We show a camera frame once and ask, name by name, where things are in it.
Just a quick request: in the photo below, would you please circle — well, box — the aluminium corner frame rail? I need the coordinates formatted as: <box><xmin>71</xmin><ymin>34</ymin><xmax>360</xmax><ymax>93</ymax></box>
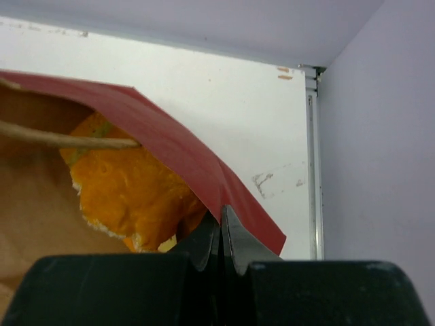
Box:
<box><xmin>298</xmin><ymin>64</ymin><xmax>324</xmax><ymax>260</ymax></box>

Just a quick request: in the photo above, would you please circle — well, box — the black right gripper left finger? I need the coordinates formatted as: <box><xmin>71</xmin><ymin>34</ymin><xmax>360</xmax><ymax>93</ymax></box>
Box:
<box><xmin>2</xmin><ymin>214</ymin><xmax>219</xmax><ymax>325</ymax></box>

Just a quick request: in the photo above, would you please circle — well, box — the orange fake bread loaf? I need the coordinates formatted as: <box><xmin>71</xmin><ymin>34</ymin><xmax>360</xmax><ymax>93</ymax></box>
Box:
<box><xmin>59</xmin><ymin>111</ymin><xmax>208</xmax><ymax>254</ymax></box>

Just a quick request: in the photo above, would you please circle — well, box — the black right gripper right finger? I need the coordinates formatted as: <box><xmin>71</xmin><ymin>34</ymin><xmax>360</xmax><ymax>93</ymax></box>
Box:
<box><xmin>221</xmin><ymin>206</ymin><xmax>431</xmax><ymax>325</ymax></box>

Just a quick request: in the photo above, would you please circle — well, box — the red brown paper bag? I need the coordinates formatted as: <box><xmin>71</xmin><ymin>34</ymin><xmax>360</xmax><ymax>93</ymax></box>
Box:
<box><xmin>1</xmin><ymin>71</ymin><xmax>285</xmax><ymax>309</ymax></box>

